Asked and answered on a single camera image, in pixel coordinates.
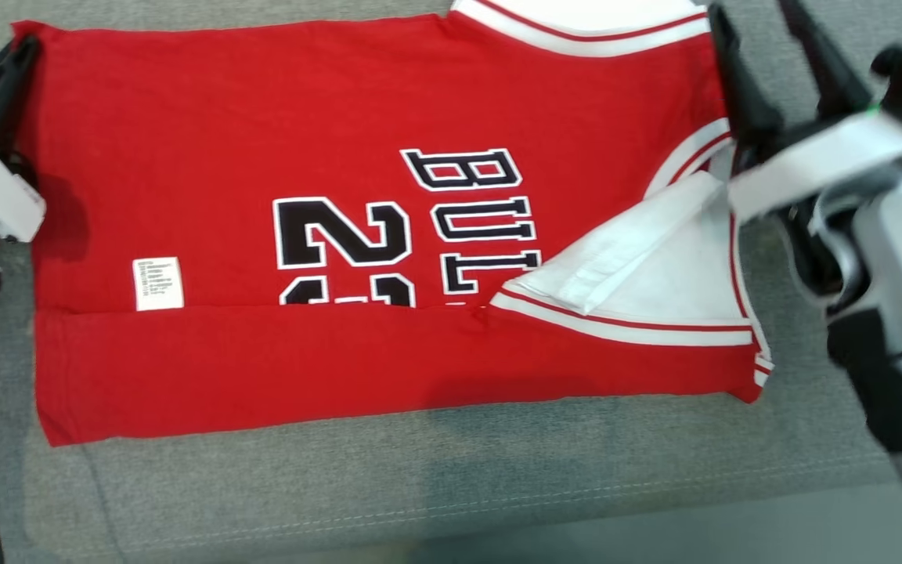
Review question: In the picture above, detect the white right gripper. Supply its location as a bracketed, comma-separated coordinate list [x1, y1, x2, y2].
[706, 0, 902, 226]

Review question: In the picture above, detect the red white basketball jersey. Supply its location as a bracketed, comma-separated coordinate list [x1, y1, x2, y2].
[11, 0, 774, 449]

